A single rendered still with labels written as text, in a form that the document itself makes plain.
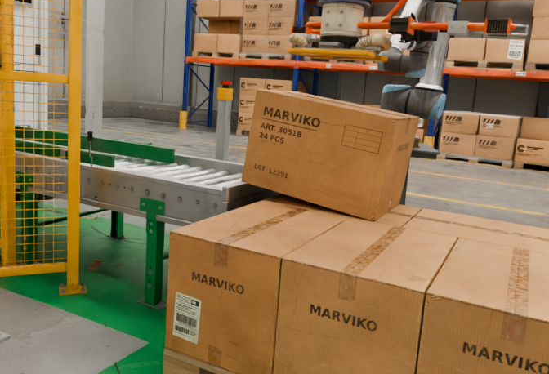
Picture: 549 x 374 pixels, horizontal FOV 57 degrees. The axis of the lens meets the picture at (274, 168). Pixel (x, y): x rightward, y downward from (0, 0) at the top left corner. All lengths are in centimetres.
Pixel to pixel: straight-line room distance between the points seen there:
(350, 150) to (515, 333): 92
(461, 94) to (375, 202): 871
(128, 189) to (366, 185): 107
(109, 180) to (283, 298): 123
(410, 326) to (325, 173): 81
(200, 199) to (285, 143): 42
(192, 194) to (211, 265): 62
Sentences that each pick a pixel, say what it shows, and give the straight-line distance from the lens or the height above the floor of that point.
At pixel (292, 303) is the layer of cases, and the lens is 147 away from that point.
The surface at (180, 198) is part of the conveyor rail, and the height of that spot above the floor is 52.
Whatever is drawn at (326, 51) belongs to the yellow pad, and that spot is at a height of 117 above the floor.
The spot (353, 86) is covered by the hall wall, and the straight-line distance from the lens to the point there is 1108.
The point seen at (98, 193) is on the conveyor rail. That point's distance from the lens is 250.
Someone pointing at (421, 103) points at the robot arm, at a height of 99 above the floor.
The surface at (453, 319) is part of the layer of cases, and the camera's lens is 134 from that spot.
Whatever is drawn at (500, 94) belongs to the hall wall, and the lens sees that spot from 1050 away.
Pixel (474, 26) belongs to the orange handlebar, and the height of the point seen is 129.
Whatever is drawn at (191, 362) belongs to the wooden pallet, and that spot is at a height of 13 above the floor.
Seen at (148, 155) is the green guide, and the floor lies 58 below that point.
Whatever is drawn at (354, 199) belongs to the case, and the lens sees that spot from 196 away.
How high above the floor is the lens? 101
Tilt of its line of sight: 9 degrees down
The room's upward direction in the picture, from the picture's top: 4 degrees clockwise
